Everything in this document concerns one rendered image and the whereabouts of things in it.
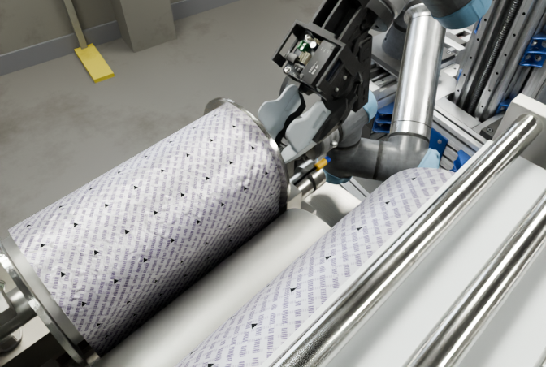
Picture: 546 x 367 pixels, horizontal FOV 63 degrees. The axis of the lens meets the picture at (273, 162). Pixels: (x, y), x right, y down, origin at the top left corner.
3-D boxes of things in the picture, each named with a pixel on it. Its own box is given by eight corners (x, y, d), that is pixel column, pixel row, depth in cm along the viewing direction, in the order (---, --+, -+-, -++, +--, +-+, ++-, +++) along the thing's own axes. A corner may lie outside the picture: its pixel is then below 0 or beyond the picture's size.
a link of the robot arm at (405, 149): (457, -19, 98) (426, 196, 87) (406, -24, 100) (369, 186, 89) (474, -57, 87) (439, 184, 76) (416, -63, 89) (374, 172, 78)
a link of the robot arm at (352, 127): (376, 128, 82) (385, 92, 76) (337, 158, 77) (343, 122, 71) (343, 108, 86) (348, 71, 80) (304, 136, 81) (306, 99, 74)
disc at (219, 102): (289, 228, 54) (293, 141, 43) (286, 230, 54) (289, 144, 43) (212, 163, 61) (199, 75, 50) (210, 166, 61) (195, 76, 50)
